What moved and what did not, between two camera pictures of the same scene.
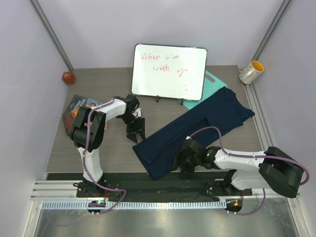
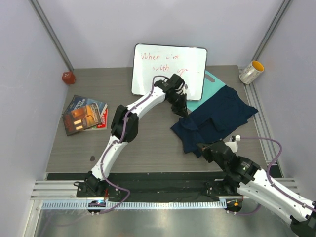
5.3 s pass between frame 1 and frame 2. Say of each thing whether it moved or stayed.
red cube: stayed
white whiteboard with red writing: stayed
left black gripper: moved
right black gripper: moved
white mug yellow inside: stayed
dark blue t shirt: moved
